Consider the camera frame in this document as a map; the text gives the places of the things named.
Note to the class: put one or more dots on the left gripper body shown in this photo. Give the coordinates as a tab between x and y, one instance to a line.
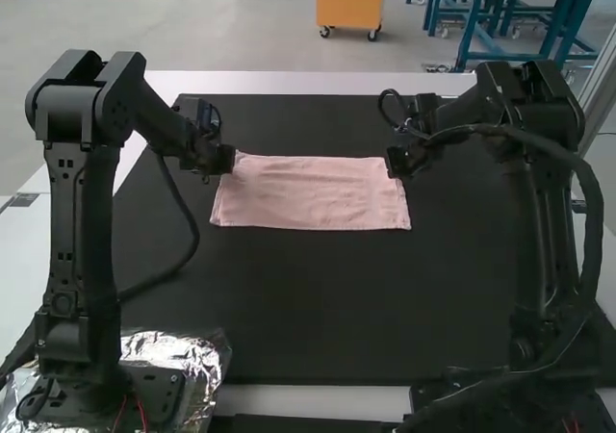
212	158

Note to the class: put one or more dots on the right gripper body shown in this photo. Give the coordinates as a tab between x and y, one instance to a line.
406	160

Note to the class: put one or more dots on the pale towel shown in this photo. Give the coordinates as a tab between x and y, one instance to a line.
313	192

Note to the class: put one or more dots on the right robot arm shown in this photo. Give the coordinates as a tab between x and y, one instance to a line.
544	106

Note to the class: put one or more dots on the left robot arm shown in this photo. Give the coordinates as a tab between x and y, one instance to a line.
79	202

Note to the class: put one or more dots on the black mat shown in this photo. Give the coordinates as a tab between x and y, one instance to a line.
313	298

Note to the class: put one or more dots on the silver foil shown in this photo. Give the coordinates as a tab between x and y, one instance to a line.
183	351

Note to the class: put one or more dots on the dark base panel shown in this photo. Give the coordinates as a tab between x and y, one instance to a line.
462	397

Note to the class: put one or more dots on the blue frame workbench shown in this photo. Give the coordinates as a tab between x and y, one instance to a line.
431	0
472	21

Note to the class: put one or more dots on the aluminium frame post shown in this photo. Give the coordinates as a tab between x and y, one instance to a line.
601	82

